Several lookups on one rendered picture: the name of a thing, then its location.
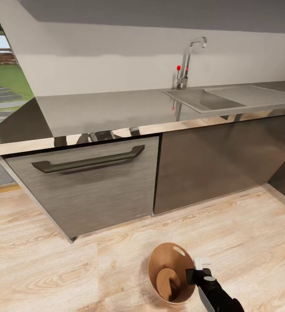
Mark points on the trash can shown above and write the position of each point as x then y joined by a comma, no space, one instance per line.
167,273

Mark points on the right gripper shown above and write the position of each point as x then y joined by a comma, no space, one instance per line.
192,275

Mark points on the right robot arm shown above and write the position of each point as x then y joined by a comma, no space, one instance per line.
214,298

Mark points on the dishwasher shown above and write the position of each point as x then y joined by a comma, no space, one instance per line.
90,186

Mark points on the drop in sink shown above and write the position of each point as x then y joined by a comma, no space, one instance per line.
206,100

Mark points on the fixed window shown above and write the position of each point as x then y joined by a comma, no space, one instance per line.
15,92

